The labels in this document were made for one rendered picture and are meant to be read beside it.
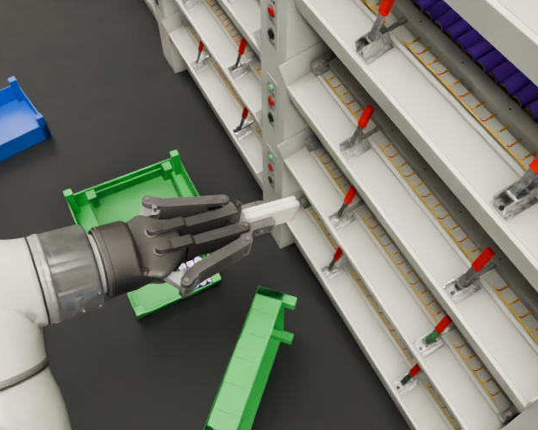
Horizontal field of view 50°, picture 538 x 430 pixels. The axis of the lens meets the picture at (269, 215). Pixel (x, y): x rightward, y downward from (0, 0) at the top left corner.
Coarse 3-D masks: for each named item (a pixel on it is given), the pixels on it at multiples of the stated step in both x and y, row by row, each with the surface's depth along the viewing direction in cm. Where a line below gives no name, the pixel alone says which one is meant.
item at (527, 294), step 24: (336, 72) 94; (360, 96) 91; (384, 120) 88; (408, 144) 85; (432, 168) 82; (432, 192) 82; (456, 216) 78; (456, 240) 78; (480, 240) 76; (504, 264) 74; (504, 288) 74; (528, 288) 72; (528, 312) 72
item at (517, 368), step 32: (288, 64) 95; (320, 64) 95; (320, 96) 96; (352, 96) 94; (320, 128) 93; (352, 128) 91; (352, 160) 89; (384, 192) 85; (416, 192) 84; (384, 224) 86; (416, 224) 82; (448, 224) 80; (416, 256) 80; (448, 256) 79; (480, 320) 74; (480, 352) 74; (512, 352) 71; (512, 384) 70
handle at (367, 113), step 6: (366, 108) 83; (372, 108) 83; (366, 114) 83; (360, 120) 85; (366, 120) 84; (360, 126) 85; (354, 132) 87; (360, 132) 86; (354, 138) 87; (354, 144) 88
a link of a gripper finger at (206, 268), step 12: (240, 240) 64; (252, 240) 64; (216, 252) 62; (228, 252) 62; (240, 252) 63; (204, 264) 61; (216, 264) 61; (228, 264) 64; (192, 276) 59; (204, 276) 61; (192, 288) 60
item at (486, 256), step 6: (486, 252) 70; (492, 252) 69; (480, 258) 71; (486, 258) 70; (492, 258) 70; (474, 264) 72; (480, 264) 71; (468, 270) 73; (474, 270) 72; (480, 270) 72; (462, 276) 74; (468, 276) 73; (462, 282) 74; (468, 282) 74
